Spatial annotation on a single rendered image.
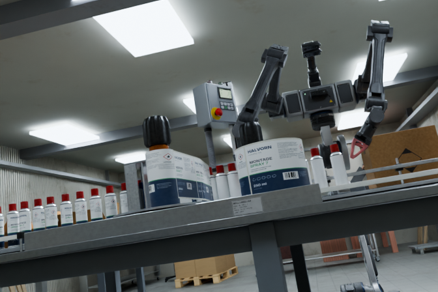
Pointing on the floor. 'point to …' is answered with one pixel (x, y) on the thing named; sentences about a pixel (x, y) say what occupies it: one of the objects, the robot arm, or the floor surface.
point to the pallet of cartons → (204, 270)
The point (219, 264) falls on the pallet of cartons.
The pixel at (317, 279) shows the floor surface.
